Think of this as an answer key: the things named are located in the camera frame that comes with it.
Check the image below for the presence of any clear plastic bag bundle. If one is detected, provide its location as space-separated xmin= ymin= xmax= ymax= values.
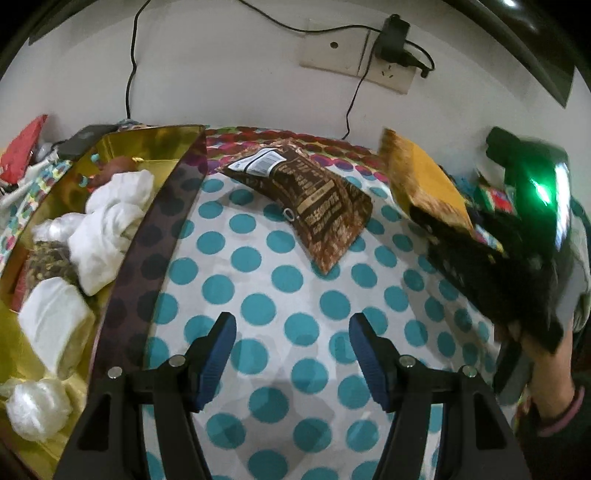
xmin=1 ymin=378 xmax=72 ymax=442

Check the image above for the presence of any yellow snack bag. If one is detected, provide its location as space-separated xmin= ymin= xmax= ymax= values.
xmin=378 ymin=128 xmax=474 ymax=233

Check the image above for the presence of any white cloth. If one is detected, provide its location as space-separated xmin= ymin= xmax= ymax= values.
xmin=18 ymin=277 xmax=95 ymax=380

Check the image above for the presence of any dried flower ball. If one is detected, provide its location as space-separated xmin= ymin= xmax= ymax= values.
xmin=25 ymin=241 xmax=79 ymax=296

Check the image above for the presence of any white sock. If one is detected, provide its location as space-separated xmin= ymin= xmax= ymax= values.
xmin=68 ymin=203 xmax=144 ymax=296
xmin=85 ymin=170 xmax=154 ymax=214

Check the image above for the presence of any person right hand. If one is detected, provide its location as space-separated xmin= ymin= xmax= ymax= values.
xmin=521 ymin=321 xmax=575 ymax=421

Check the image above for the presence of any red green medicine box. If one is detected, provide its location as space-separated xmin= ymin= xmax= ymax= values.
xmin=474 ymin=184 xmax=517 ymax=215

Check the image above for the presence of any gold storage box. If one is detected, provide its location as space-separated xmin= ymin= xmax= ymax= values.
xmin=0 ymin=124 xmax=211 ymax=480

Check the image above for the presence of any brown snack bag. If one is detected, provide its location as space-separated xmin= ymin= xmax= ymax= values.
xmin=222 ymin=140 xmax=373 ymax=275

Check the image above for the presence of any polka dot bed sheet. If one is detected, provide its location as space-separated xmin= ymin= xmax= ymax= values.
xmin=0 ymin=120 xmax=523 ymax=480

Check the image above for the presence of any black power adapter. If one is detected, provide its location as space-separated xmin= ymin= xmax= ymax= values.
xmin=374 ymin=14 xmax=410 ymax=63

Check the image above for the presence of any red packet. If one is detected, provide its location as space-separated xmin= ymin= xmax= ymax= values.
xmin=1 ymin=114 xmax=47 ymax=185

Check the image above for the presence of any dark device on left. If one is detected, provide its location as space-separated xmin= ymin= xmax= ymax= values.
xmin=56 ymin=124 xmax=118 ymax=161

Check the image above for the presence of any adapter black cable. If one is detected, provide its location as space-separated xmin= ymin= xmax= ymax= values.
xmin=339 ymin=59 xmax=380 ymax=141

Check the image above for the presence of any black plug with cable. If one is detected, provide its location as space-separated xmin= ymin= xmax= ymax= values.
xmin=400 ymin=40 xmax=436 ymax=80

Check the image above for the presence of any wall socket plate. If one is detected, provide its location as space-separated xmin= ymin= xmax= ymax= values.
xmin=298 ymin=29 xmax=418 ymax=95

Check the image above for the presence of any long black cable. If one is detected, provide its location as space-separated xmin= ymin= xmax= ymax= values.
xmin=125 ymin=0 xmax=385 ymax=121

